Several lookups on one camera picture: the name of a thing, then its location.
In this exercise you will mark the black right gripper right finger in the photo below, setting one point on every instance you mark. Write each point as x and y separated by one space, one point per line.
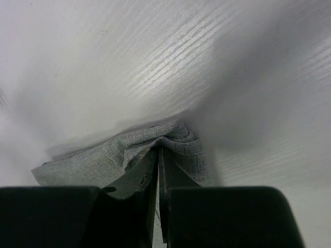
195 216

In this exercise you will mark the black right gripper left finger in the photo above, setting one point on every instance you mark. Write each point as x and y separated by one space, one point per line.
118 215

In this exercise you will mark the grey cloth napkin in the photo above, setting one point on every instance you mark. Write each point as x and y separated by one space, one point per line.
110 160

